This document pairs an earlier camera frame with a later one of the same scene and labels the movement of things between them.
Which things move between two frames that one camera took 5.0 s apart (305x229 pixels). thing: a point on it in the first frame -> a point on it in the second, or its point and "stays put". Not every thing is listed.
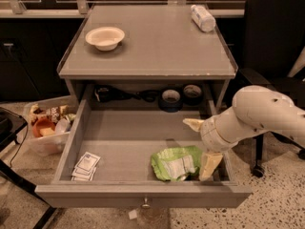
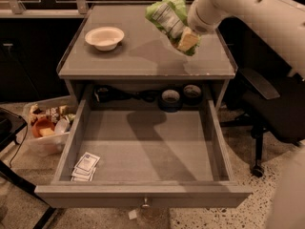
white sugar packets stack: (86, 167) stays put
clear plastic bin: (47, 126) stays put
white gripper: (211, 134) -> (196, 23)
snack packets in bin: (54, 114) stays put
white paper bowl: (105, 38) stays put
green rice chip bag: (176, 163) -> (169, 14)
